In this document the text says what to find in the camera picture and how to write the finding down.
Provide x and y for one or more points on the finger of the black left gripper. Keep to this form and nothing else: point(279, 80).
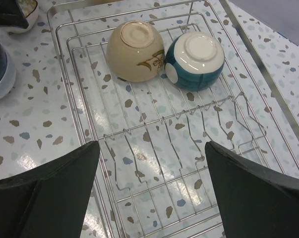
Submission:
point(11, 15)

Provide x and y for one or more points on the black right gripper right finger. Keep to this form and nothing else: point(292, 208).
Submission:
point(254, 201)

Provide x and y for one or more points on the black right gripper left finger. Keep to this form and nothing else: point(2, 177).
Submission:
point(49, 201)

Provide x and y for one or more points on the pale white bowl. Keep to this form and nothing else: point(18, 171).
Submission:
point(9, 77)

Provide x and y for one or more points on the metal wire dish rack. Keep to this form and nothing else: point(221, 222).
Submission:
point(152, 179)

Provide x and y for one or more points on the beige ceramic bowl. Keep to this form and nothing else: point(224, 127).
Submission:
point(135, 51)

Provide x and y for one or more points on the teal white patterned bowl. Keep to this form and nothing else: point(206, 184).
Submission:
point(194, 61)

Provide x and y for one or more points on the small white bowl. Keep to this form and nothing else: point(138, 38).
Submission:
point(30, 10)

